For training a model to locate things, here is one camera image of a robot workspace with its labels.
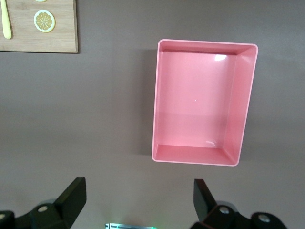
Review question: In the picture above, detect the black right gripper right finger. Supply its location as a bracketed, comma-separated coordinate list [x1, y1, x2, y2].
[190, 178, 286, 229]

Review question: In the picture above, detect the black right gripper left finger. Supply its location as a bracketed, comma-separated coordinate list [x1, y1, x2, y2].
[0, 177, 87, 229]

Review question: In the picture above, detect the pink plastic bin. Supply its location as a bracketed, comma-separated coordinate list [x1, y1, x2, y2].
[151, 39, 259, 167]

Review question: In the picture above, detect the bamboo cutting board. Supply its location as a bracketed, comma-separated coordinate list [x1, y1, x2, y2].
[0, 0, 79, 54]

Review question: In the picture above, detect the yellow plastic fork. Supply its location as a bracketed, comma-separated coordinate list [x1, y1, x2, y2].
[0, 0, 13, 40]

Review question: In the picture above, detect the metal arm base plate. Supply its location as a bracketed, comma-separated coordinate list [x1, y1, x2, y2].
[104, 222, 156, 229]

